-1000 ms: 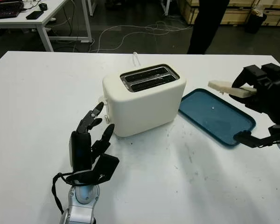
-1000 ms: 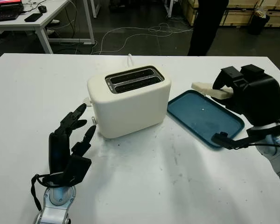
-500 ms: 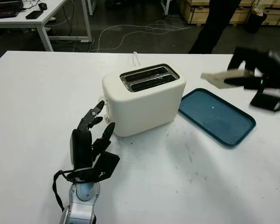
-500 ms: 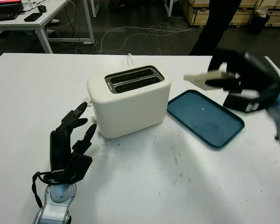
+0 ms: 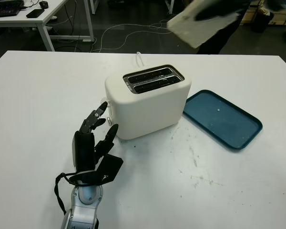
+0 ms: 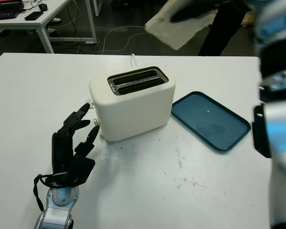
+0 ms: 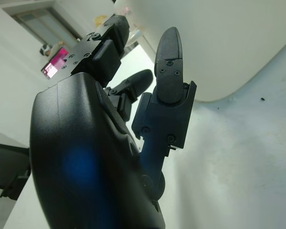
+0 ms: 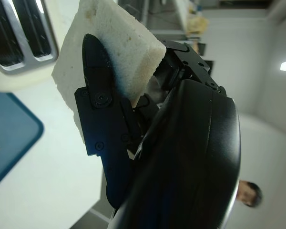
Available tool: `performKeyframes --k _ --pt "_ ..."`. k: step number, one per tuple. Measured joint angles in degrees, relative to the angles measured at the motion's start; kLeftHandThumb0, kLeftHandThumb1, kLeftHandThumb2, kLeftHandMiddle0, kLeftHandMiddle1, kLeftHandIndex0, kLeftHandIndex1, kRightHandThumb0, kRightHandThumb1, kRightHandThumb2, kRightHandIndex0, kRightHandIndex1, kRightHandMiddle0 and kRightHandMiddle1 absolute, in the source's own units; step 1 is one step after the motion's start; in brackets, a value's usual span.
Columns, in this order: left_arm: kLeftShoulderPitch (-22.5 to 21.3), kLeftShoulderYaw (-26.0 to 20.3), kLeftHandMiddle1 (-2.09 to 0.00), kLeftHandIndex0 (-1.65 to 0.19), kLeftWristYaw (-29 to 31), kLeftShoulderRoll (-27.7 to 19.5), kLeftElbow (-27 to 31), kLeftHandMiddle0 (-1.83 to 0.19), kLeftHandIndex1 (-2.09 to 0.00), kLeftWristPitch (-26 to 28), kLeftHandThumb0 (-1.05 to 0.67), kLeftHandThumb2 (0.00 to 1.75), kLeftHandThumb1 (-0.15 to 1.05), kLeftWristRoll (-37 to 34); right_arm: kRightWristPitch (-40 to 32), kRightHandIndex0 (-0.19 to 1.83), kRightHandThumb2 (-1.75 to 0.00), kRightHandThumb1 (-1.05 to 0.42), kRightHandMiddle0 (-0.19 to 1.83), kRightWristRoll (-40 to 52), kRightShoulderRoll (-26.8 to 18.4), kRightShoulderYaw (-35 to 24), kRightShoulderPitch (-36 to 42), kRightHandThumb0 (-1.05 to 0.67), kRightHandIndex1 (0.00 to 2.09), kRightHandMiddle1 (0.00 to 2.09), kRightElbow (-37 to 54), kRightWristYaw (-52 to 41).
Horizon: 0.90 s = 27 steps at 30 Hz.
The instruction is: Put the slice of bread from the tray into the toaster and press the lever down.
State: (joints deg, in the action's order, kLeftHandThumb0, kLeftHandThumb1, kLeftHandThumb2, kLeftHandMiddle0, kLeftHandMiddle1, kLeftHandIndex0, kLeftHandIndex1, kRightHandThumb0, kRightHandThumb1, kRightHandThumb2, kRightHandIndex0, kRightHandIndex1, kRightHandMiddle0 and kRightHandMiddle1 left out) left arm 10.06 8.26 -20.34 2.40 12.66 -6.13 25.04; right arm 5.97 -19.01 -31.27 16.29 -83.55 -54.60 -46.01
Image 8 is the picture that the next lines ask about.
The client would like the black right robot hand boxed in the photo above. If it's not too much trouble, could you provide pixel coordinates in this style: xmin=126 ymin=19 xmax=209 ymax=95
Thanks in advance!
xmin=74 ymin=33 xmax=242 ymax=229

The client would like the white bread slice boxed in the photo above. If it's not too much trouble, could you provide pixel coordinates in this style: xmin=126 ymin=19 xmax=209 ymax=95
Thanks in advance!
xmin=51 ymin=0 xmax=167 ymax=146

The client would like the white two-slot toaster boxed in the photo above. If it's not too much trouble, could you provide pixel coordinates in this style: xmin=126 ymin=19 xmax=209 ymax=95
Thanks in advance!
xmin=0 ymin=0 xmax=81 ymax=92

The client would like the blue plastic tray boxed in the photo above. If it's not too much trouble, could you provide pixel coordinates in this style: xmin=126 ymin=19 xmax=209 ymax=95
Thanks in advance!
xmin=0 ymin=89 xmax=44 ymax=192

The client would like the person in black trousers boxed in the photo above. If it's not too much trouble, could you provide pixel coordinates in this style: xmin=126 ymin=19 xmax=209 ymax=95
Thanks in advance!
xmin=235 ymin=180 xmax=264 ymax=208

